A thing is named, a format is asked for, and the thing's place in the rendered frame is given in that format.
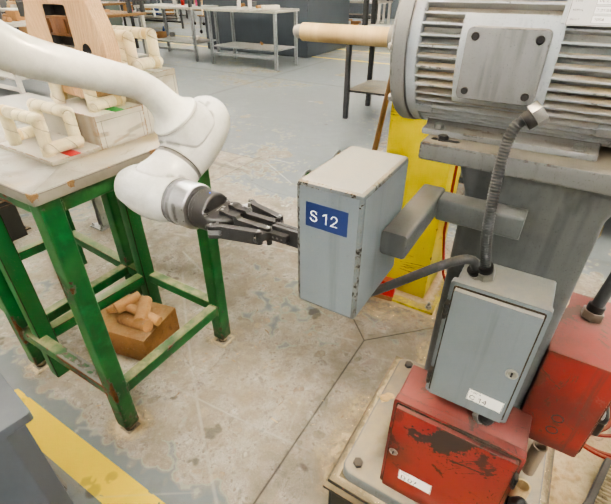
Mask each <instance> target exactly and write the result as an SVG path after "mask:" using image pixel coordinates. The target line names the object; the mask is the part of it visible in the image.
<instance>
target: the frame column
mask: <svg viewBox="0 0 611 504"><path fill-rule="evenodd" d="M461 172H462V177H463V183H464V188H465V195H464V196H469V197H473V198H478V199H482V200H487V196H488V195H487V194H488V193H489V192H488V190H489V187H490V184H491V183H490V181H491V178H492V176H491V175H492V174H493V173H491V172H486V171H481V170H476V169H470V168H465V167H461ZM502 182H503V183H502V184H501V185H502V187H501V190H500V193H499V194H500V196H499V199H498V201H499V202H498V203H500V204H505V205H509V206H514V207H518V208H522V209H527V210H528V213H527V216H526V219H525V222H524V225H523V228H522V231H521V234H520V237H519V239H518V240H515V239H511V238H507V237H503V236H499V235H495V234H492V235H493V236H492V237H493V238H492V246H491V247H492V248H491V249H492V250H491V251H492V252H491V262H492V263H494V264H497V265H501V266H504V267H508V268H511V269H515V270H518V271H522V272H525V273H529V274H532V275H536V276H539V277H543V278H546V279H550V280H553V281H556V283H557V284H556V290H555V296H554V302H553V309H554V311H553V316H552V318H551V321H550V323H549V325H548V328H547V330H546V332H545V334H544V337H543V339H542V341H541V344H540V346H539V348H538V350H537V353H536V355H535V357H534V359H533V362H532V364H531V366H530V369H529V371H528V373H527V375H526V378H525V380H524V382H523V385H522V387H521V389H520V391H519V394H518V396H517V398H516V400H515V403H514V405H513V406H514V407H516V408H518V409H520V407H521V405H522V403H523V401H524V398H525V396H526V394H527V392H528V390H529V388H530V385H531V383H532V381H533V379H534V377H535V374H536V372H537V370H538V368H539V366H540V363H541V361H542V359H543V357H544V355H545V352H546V350H547V348H548V346H549V344H550V341H551V339H552V337H553V335H554V333H555V330H556V328H557V326H558V324H559V322H560V320H561V317H562V315H563V313H564V311H565V309H566V307H567V306H568V305H569V301H570V298H571V295H572V293H573V291H574V289H575V287H576V284H577V282H578V280H579V278H580V276H581V273H582V271H583V269H584V267H585V265H586V262H587V260H588V258H589V256H590V254H591V252H592V249H593V247H594V245H595V243H596V241H597V239H598V238H599V237H600V236H601V233H602V230H603V227H604V226H603V225H604V223H605V222H606V221H607V220H608V219H609V218H610V217H611V196H609V195H604V194H599V193H594V192H589V191H584V190H578V189H573V188H568V187H563V186H558V185H553V184H548V183H542V182H537V181H532V180H527V179H522V178H517V177H512V176H506V175H504V177H503V181H502ZM480 237H481V231H480V230H476V229H472V228H468V227H464V226H460V225H457V229H456V233H455V238H454V242H453V246H452V251H451V255H450V257H454V256H458V255H466V254H469V255H473V256H475V257H477V258H478V259H480V239H481V238H480ZM464 265H465V264H462V265H458V266H454V267H451V268H448V269H447V272H446V276H445V281H444V285H443V289H442V293H441V298H440V302H439V306H438V311H437V315H436V319H435V324H434V328H433V332H432V336H431V341H430V345H429V349H428V354H427V358H426V362H425V367H424V369H425V370H428V369H429V368H430V366H431V362H432V358H433V353H434V349H435V345H436V341H437V337H438V333H439V329H440V325H441V321H442V318H441V314H442V311H443V306H444V302H445V301H446V299H447V296H448V292H449V288H450V284H451V281H452V280H453V278H454V277H459V275H460V273H461V271H462V269H463V267H464Z"/></svg>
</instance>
